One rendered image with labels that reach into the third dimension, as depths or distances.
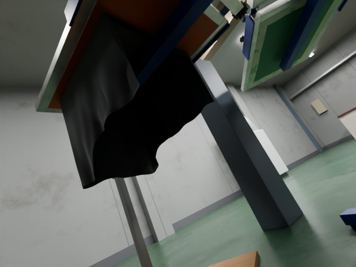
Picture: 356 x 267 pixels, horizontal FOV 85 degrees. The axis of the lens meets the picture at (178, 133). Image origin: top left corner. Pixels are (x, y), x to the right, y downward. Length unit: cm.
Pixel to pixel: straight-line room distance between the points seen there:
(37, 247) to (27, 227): 28
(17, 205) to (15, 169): 49
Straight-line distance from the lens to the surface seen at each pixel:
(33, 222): 327
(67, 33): 81
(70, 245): 322
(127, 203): 123
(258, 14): 119
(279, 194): 130
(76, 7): 75
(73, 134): 90
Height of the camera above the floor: 31
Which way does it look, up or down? 19 degrees up
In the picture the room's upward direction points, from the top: 25 degrees counter-clockwise
